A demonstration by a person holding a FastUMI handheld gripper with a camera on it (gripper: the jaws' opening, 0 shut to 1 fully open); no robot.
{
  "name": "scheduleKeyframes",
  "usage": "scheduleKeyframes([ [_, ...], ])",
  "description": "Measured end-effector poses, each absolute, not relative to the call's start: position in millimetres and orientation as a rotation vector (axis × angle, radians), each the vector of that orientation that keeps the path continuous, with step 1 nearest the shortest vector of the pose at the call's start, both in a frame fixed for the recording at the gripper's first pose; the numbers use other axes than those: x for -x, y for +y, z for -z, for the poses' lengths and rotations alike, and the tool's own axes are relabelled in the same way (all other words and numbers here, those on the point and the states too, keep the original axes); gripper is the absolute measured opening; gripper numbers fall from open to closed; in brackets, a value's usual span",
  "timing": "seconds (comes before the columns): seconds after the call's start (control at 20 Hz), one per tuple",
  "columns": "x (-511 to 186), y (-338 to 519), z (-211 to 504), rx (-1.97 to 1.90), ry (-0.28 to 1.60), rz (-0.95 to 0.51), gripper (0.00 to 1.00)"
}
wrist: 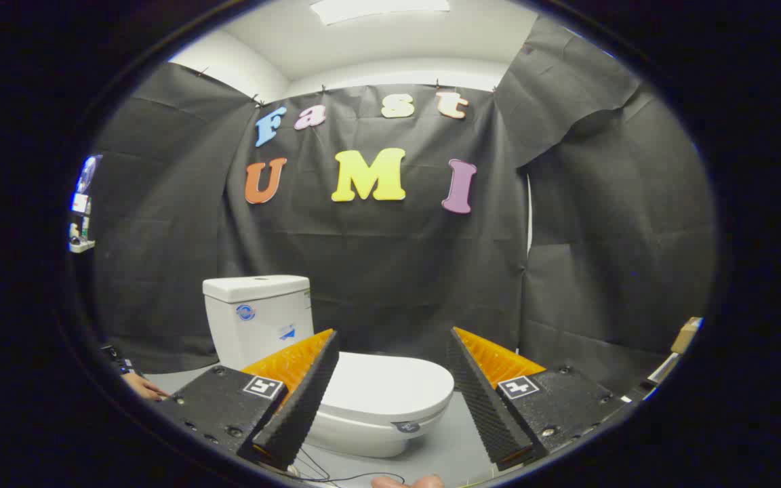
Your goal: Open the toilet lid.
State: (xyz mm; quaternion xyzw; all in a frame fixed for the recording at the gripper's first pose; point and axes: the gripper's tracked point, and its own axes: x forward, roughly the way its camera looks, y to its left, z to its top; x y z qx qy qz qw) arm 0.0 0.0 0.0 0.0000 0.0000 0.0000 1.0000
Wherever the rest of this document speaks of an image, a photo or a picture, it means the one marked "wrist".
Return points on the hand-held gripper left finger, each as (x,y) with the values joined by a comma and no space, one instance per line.
(295,413)

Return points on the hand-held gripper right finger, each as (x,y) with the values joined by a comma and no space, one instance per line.
(492,413)

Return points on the white toilet lid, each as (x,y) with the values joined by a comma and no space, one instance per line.
(390,386)

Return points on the white toilet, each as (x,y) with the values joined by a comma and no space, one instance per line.
(255,332)

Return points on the black backdrop cloth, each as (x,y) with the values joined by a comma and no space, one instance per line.
(390,271)

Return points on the black device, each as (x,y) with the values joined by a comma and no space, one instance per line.
(116,359)

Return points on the cardboard box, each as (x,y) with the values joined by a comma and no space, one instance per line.
(686,335)

